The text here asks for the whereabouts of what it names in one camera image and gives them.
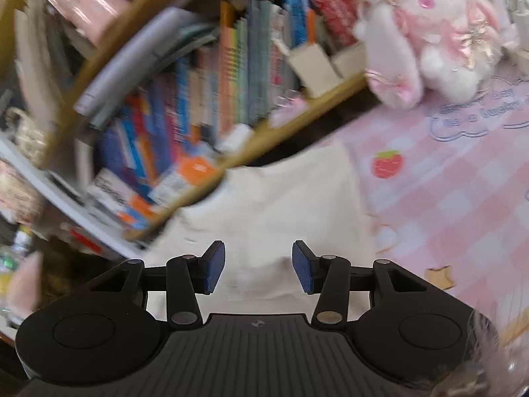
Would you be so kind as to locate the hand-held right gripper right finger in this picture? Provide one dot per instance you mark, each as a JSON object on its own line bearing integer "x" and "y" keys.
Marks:
{"x": 303, "y": 266}

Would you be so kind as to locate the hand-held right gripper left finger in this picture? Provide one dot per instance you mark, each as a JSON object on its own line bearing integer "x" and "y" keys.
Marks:
{"x": 215, "y": 266}

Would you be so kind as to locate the cream t-shirt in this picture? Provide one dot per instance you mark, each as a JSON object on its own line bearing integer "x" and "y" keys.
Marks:
{"x": 281, "y": 206}

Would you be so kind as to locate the long white orange box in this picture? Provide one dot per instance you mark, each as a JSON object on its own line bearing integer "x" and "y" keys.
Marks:
{"x": 190, "y": 178}

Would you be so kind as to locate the tall white orange box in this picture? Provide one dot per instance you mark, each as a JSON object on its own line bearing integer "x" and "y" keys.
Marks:
{"x": 120, "y": 198}

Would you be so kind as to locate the white framed wooden bookshelf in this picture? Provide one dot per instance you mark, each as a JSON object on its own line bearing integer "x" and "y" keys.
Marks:
{"x": 268, "y": 138}

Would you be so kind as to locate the pink checked cartoon desk mat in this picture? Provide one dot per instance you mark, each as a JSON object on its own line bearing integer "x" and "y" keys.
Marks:
{"x": 434, "y": 198}

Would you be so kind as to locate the row of colourful books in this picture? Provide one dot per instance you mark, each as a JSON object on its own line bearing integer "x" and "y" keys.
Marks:
{"x": 248, "y": 78}

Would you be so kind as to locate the small cardboard box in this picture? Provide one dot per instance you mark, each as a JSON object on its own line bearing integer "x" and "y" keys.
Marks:
{"x": 314, "y": 70}

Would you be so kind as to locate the grey fluffy fabric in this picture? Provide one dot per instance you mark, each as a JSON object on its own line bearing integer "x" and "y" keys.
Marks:
{"x": 483, "y": 364}

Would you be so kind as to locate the small beige box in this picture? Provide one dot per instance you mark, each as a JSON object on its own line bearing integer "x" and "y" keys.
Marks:
{"x": 351, "y": 60}

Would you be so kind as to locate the white tablet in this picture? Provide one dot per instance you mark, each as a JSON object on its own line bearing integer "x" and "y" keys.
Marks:
{"x": 136, "y": 58}

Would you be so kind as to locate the cream quilted handbag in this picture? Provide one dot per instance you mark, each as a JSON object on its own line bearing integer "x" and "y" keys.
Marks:
{"x": 27, "y": 136}

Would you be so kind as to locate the pink white plush bunny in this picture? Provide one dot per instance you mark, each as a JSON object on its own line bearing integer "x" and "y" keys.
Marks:
{"x": 434, "y": 49}

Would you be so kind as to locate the pink box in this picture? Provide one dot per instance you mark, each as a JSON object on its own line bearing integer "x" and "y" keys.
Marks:
{"x": 86, "y": 4}

